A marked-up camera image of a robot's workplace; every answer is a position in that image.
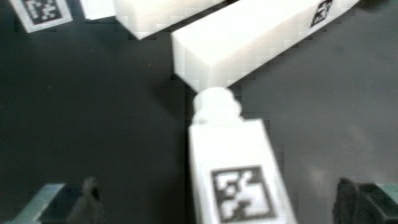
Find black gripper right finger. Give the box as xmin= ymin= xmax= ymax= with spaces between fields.
xmin=331 ymin=178 xmax=398 ymax=224

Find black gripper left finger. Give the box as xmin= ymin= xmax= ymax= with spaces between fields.
xmin=4 ymin=176 xmax=104 ymax=224

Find white chair leg with tag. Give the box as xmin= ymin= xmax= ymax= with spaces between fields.
xmin=187 ymin=87 xmax=298 ymax=224

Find white chair back pieces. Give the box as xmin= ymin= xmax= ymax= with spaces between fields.
xmin=79 ymin=0 xmax=360 ymax=91

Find small white tagged cube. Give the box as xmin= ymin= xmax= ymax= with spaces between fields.
xmin=8 ymin=0 xmax=72 ymax=33

